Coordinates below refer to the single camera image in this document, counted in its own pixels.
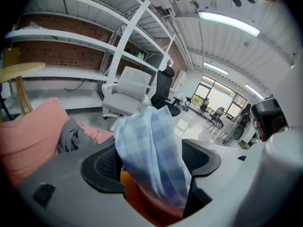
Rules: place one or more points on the black desk chair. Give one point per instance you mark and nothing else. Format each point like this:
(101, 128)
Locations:
(217, 119)

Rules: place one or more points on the large window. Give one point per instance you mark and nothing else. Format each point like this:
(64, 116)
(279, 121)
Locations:
(217, 96)

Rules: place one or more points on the white shelving unit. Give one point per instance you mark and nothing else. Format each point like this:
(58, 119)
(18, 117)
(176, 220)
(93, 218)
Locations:
(94, 44)

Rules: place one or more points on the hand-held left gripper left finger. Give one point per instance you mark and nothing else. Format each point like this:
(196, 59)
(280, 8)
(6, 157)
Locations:
(66, 190)

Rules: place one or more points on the black round wheel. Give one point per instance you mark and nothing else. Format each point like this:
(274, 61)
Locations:
(239, 131)

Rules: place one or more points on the white wheeled robot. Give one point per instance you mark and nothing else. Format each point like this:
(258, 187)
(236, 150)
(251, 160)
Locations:
(184, 103)

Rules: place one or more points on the white office chair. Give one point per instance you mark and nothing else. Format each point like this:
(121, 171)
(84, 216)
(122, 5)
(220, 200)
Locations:
(127, 96)

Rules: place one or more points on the round wooden table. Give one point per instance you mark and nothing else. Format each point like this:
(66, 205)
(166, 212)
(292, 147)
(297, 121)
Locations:
(19, 70)

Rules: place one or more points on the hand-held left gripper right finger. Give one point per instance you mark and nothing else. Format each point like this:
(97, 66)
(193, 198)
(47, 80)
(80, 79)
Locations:
(227, 178)

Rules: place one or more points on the black office chair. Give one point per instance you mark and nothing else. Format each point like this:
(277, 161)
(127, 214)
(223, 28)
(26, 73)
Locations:
(163, 91)

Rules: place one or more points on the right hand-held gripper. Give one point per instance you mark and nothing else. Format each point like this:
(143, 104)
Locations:
(284, 155)

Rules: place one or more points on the light blue garment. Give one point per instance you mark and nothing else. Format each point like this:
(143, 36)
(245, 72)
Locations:
(154, 155)

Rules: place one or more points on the gray garment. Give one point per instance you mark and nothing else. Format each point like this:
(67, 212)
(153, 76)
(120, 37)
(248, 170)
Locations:
(73, 138)

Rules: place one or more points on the orange cushion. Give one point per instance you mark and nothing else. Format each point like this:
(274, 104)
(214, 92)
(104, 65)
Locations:
(131, 193)

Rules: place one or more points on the long ceiling light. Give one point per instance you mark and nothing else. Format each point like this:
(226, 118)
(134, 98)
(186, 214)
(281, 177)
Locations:
(215, 67)
(254, 91)
(227, 21)

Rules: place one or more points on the chair with pink cover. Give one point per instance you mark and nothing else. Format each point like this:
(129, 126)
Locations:
(26, 145)

